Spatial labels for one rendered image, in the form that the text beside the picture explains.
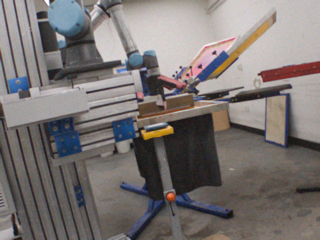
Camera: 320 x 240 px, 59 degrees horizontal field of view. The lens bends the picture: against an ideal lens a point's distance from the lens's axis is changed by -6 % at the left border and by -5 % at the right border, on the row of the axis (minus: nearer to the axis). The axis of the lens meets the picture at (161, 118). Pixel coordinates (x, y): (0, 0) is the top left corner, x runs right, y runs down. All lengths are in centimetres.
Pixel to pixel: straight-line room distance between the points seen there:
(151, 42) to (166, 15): 66
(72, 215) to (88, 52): 70
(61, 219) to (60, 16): 82
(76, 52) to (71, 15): 17
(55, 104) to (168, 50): 546
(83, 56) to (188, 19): 551
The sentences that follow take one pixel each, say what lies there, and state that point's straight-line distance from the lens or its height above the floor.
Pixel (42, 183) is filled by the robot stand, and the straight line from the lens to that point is 133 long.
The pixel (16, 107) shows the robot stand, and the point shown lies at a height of 115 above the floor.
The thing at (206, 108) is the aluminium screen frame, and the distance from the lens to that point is 153.
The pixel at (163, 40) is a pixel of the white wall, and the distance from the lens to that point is 637.
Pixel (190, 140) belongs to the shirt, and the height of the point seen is 82.
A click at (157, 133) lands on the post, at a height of 94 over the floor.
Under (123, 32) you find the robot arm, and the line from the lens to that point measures 167.
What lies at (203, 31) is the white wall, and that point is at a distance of 660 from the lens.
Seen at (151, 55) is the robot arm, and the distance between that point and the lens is 178.
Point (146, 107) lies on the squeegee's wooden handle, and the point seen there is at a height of 103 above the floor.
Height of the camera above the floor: 113
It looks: 6 degrees down
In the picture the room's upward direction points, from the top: 11 degrees counter-clockwise
